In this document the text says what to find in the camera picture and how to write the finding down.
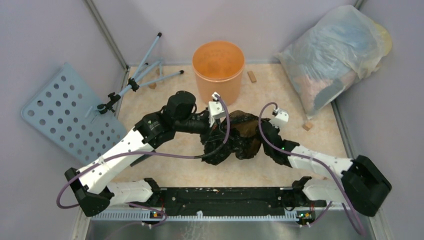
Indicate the black trash bag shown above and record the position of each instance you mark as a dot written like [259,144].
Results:
[244,140]

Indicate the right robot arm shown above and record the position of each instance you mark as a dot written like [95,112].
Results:
[354,182]

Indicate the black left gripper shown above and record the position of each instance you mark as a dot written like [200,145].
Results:
[216,131]

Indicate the light blue perforated board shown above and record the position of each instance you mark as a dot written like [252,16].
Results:
[65,111]

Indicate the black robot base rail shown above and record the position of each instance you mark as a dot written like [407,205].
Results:
[228,201]

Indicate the orange plastic trash bin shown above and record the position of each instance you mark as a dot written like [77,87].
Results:
[218,67]

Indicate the wooden cube block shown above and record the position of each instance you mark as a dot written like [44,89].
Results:
[307,126]

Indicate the large translucent trash bag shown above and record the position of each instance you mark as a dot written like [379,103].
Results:
[344,47]

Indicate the small wooden block by tripod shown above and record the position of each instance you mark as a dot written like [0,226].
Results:
[152,85]

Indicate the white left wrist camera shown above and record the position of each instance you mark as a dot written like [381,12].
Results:
[217,109]

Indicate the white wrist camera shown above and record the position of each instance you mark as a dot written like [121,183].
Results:
[280,118]
[217,109]

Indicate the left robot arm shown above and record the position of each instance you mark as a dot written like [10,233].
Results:
[92,184]

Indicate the light blue tripod stand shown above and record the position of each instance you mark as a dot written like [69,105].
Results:
[134,82]

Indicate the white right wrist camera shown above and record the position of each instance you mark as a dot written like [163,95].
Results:
[280,118]

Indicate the white cable comb strip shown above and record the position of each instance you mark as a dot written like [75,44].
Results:
[147,216]

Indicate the flat wooden block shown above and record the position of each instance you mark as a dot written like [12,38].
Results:
[252,76]

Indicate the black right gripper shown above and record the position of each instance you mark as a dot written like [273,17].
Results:
[267,119]

